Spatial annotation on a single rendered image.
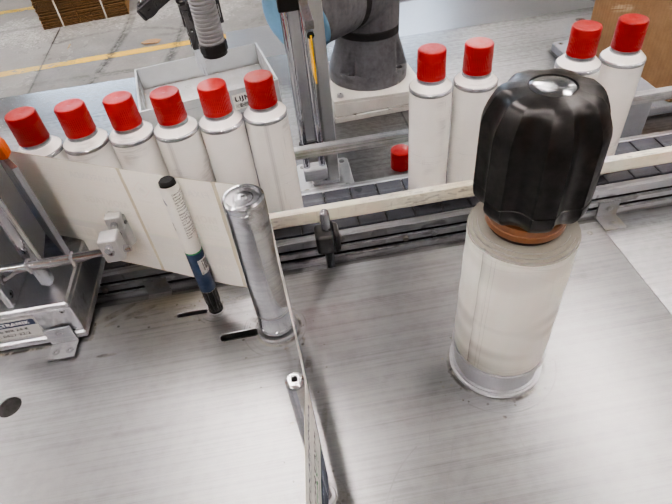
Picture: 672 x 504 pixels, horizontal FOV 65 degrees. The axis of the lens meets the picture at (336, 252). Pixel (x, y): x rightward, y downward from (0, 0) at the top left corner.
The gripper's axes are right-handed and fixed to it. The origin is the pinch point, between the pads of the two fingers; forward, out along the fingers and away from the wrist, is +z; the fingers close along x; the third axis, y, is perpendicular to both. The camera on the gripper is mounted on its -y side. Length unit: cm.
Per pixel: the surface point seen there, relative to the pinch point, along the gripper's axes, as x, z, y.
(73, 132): -59, -20, -17
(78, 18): 330, 82, -69
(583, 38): -69, -21, 41
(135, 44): 264, 85, -31
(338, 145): -59, -10, 13
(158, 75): -0.1, 0.5, -9.1
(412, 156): -65, -9, 21
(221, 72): -0.5, 2.8, 4.2
